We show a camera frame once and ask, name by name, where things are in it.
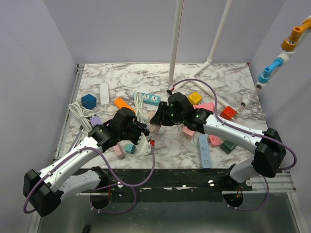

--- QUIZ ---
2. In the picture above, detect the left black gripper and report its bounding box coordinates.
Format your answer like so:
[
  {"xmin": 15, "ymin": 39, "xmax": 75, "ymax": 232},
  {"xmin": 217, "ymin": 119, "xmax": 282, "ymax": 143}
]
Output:
[{"xmin": 119, "ymin": 121, "xmax": 150, "ymax": 147}]

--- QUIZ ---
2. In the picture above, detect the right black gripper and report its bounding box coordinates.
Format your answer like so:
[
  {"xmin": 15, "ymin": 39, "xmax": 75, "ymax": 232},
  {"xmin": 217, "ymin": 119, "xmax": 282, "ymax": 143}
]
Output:
[{"xmin": 150, "ymin": 101, "xmax": 185, "ymax": 127}]

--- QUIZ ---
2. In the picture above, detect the white cable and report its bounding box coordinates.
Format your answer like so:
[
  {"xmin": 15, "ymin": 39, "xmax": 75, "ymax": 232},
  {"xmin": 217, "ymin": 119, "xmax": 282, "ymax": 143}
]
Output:
[
  {"xmin": 133, "ymin": 91, "xmax": 151, "ymax": 122},
  {"xmin": 68, "ymin": 101, "xmax": 107, "ymax": 129}
]

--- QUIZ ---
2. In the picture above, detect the teal small plug adapter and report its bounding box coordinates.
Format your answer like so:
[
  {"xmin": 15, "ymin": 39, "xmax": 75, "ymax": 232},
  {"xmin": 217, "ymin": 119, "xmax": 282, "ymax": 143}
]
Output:
[{"xmin": 125, "ymin": 144, "xmax": 136, "ymax": 154}]

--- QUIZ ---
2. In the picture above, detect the pink long power strip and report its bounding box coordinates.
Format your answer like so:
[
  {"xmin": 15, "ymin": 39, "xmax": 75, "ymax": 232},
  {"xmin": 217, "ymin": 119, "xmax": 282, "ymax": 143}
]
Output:
[{"xmin": 113, "ymin": 143, "xmax": 125, "ymax": 159}]

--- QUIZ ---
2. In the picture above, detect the pink cube socket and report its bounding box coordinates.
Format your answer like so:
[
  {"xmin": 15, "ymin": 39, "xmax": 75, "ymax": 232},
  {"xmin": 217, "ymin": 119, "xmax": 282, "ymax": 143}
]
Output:
[{"xmin": 181, "ymin": 127, "xmax": 195, "ymax": 140}]

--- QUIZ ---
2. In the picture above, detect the purple power strip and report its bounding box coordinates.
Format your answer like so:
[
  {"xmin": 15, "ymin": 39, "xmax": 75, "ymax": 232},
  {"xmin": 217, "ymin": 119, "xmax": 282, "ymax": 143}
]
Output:
[{"xmin": 89, "ymin": 116, "xmax": 102, "ymax": 126}]

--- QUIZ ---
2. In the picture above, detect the pink triangular socket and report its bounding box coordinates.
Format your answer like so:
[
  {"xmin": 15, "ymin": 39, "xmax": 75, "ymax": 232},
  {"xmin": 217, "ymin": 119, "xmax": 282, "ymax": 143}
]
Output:
[{"xmin": 193, "ymin": 102, "xmax": 214, "ymax": 112}]

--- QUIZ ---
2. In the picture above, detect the dark blue cube socket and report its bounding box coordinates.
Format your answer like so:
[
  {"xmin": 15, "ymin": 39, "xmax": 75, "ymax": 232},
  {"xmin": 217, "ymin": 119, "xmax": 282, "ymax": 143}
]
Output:
[{"xmin": 81, "ymin": 94, "xmax": 97, "ymax": 110}]

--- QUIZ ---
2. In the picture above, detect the white power strip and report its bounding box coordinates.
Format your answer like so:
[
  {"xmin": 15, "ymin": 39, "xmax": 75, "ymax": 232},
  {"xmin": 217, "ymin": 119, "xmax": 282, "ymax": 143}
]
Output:
[{"xmin": 99, "ymin": 83, "xmax": 110, "ymax": 105}]

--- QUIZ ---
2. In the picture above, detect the light blue power strip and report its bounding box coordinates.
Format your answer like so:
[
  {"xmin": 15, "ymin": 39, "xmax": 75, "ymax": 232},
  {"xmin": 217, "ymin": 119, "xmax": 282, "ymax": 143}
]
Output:
[{"xmin": 198, "ymin": 134, "xmax": 212, "ymax": 169}]

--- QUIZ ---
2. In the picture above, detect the red cube socket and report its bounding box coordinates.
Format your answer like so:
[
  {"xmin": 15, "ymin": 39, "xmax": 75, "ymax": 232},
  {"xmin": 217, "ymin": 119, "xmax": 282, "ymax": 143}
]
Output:
[{"xmin": 220, "ymin": 106, "xmax": 238, "ymax": 121}]

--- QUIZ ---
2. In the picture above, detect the dark green cube socket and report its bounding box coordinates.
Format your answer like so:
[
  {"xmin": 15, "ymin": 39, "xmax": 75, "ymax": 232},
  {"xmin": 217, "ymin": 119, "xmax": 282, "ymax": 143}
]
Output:
[{"xmin": 220, "ymin": 140, "xmax": 237, "ymax": 154}]

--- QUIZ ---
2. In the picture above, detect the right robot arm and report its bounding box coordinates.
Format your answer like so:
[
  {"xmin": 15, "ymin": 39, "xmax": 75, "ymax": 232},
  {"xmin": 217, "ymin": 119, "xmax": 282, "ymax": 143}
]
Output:
[{"xmin": 150, "ymin": 92, "xmax": 286, "ymax": 190}]

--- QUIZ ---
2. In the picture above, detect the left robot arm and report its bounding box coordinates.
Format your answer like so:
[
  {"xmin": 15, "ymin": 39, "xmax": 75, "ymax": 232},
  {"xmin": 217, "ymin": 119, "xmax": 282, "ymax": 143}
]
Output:
[{"xmin": 23, "ymin": 107, "xmax": 150, "ymax": 216}]

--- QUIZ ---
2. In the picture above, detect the yellow cube socket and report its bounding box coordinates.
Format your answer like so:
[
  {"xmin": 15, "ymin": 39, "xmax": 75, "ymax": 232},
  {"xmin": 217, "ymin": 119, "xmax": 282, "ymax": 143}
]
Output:
[{"xmin": 188, "ymin": 92, "xmax": 203, "ymax": 105}]

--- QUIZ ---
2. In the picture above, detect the orange white cube socket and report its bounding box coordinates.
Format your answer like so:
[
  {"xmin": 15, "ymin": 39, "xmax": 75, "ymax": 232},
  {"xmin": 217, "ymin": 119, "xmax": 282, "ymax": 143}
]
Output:
[{"xmin": 114, "ymin": 97, "xmax": 136, "ymax": 113}]

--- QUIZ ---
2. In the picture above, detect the pink round socket base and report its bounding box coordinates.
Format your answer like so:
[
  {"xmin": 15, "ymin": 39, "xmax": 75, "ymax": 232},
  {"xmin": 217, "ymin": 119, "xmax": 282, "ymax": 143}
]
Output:
[{"xmin": 147, "ymin": 111, "xmax": 161, "ymax": 133}]

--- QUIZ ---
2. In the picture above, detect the small pink flat socket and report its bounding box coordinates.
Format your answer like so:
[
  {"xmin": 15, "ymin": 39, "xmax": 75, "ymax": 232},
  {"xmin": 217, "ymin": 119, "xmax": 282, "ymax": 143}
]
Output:
[{"xmin": 208, "ymin": 135, "xmax": 222, "ymax": 146}]

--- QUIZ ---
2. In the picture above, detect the white PVC pipe stand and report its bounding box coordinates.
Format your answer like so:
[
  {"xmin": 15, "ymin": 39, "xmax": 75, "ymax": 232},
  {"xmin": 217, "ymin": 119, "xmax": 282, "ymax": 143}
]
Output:
[{"xmin": 166, "ymin": 0, "xmax": 243, "ymax": 115}]

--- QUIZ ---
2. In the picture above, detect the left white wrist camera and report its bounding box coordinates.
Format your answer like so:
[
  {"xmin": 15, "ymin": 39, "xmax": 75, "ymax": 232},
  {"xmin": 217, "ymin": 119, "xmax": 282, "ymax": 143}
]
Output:
[{"xmin": 137, "ymin": 133, "xmax": 152, "ymax": 155}]

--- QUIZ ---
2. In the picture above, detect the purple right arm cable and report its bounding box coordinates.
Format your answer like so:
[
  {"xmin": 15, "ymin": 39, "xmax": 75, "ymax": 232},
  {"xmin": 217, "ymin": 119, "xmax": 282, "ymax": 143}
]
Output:
[{"xmin": 166, "ymin": 78, "xmax": 297, "ymax": 170}]

